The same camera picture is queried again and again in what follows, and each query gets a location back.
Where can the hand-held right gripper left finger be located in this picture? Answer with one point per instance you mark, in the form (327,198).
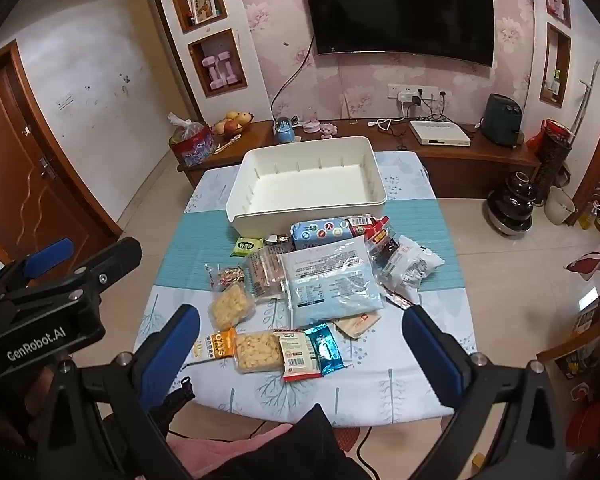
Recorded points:
(170,355)

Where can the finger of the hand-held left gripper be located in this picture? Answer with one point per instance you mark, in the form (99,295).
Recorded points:
(47,256)
(112,262)

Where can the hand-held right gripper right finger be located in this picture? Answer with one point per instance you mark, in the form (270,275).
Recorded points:
(430,355)

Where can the orange oat snack packet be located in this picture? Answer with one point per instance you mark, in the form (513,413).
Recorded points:
(220,347)

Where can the thin red snack wrapper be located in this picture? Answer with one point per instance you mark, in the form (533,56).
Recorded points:
(402,299)

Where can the beige cracker packet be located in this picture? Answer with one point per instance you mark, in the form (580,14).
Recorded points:
(360,322)

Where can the clear puffed corn packet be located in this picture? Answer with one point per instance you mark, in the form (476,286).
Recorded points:
(257,352)
(230,305)

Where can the white crinkled snack packet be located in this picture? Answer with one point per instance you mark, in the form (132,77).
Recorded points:
(412,265)

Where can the clear colourful nut packet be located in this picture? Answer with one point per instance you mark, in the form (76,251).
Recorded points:
(225,275)

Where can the small blue snack packet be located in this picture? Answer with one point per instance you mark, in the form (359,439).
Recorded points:
(325,347)

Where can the large pale blue snack packet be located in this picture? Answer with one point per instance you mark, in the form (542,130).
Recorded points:
(330,285)

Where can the clear packet of brown pastry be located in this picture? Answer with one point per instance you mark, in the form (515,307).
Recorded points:
(265,272)

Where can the red label dark snack packet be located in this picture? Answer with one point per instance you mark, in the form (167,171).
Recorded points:
(375,237)

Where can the small green snack packet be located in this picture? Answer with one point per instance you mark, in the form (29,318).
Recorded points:
(247,247)

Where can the dark brown snack packet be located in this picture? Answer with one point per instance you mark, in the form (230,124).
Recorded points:
(278,239)

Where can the blue packet with round icons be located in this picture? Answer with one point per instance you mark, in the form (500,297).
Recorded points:
(320,232)

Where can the white plastic storage bin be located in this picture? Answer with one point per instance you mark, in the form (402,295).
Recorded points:
(305,180)

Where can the person's pink trouser leg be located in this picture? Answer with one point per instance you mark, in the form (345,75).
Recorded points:
(205,455)

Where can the plastic bag with red tin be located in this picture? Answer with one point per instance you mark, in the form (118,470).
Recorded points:
(192,145)

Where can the person's black garment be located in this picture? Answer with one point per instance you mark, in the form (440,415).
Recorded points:
(305,450)

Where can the white beaded stick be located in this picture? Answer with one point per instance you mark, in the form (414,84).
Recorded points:
(227,144)

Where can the brown ceramic tiered fountain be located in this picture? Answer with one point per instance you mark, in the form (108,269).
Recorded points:
(510,207)

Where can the bowl of fruit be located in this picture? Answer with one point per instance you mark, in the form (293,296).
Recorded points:
(232,124)

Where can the wooden television cabinet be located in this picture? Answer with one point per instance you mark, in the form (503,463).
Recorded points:
(455,160)

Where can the white bucket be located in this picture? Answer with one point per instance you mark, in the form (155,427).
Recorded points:
(560,207)

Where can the pink dumbbell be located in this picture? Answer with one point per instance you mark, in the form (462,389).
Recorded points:
(210,72)
(227,67)

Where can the blue snow globe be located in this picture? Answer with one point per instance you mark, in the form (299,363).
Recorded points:
(285,130)

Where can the white set-top box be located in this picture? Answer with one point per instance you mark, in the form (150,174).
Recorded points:
(440,132)

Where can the red and black vase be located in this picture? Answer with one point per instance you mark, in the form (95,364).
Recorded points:
(552,155)

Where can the pink round music box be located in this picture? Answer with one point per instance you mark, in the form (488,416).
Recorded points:
(311,124)

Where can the pink pig figurine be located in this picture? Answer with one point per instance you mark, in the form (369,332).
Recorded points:
(329,131)

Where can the dark green air fryer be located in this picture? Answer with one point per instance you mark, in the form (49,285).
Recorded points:
(502,120)

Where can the white power strip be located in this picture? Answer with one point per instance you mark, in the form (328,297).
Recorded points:
(395,89)

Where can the green bottle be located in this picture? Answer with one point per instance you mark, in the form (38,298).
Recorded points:
(556,84)

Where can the white light switch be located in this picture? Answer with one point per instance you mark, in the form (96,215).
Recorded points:
(64,102)

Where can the white wall niche shelf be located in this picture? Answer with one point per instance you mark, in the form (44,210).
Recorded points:
(205,47)

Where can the white picture frame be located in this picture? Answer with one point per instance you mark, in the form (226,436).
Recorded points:
(202,4)

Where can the narrow wall niche shelf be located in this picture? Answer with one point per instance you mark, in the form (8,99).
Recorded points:
(562,50)

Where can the black wall television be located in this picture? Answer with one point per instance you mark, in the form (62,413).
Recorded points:
(400,5)

